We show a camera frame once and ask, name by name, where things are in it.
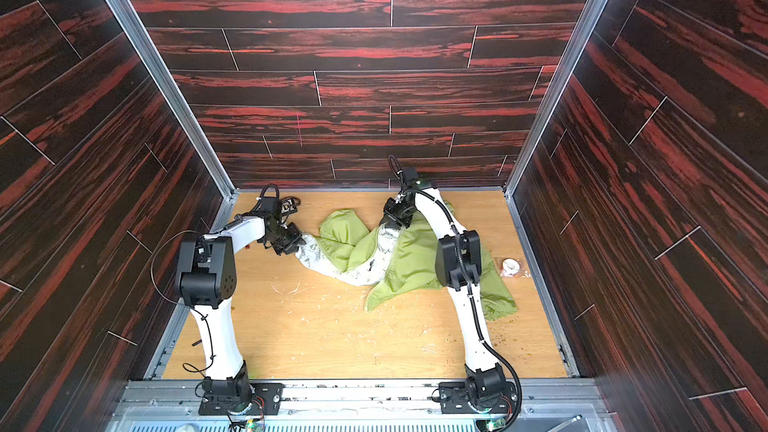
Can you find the small white tape roll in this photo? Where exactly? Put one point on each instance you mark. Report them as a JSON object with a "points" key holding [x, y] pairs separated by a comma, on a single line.
{"points": [[510, 268]]}

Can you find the green jacket with cartoon print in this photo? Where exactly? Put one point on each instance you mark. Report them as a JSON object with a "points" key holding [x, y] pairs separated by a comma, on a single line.
{"points": [[391, 259]]}

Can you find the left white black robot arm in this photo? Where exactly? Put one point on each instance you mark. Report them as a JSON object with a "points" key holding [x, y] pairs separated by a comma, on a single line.
{"points": [[206, 281]]}

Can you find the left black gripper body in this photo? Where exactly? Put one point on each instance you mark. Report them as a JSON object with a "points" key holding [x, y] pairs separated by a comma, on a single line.
{"points": [[285, 237]]}

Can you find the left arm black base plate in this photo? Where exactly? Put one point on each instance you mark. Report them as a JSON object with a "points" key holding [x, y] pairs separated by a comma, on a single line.
{"points": [[221, 398]]}

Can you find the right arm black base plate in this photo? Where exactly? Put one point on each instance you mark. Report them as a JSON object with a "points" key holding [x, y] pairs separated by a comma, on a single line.
{"points": [[456, 397]]}

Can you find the metal front rail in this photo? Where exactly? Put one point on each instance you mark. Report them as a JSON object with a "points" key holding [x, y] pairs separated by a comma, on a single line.
{"points": [[360, 405]]}

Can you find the black battery pack with wires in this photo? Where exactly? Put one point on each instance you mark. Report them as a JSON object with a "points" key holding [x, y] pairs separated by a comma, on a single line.
{"points": [[289, 205]]}

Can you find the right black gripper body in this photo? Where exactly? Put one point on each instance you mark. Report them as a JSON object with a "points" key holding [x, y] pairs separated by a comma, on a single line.
{"points": [[395, 213]]}

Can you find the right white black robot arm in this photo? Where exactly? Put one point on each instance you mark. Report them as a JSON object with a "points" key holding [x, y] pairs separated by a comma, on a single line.
{"points": [[490, 378]]}

